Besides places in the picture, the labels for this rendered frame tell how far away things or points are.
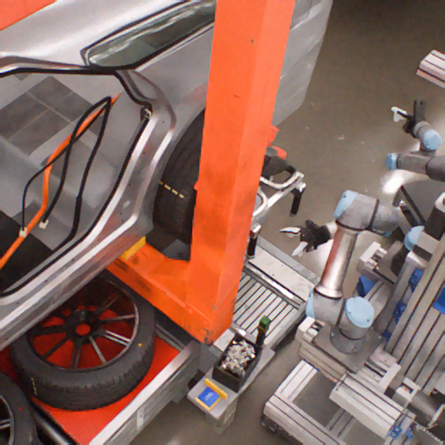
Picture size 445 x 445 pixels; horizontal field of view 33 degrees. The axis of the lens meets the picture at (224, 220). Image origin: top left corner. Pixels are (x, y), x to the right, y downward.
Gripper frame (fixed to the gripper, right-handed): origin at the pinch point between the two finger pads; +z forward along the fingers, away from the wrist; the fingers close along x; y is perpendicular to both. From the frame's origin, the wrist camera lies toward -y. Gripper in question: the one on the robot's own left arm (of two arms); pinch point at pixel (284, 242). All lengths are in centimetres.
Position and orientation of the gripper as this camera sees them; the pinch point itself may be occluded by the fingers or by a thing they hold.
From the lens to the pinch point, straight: 330.7
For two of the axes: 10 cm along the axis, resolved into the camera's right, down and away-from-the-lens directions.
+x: -3.1, -6.9, 6.5
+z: -9.5, 2.9, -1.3
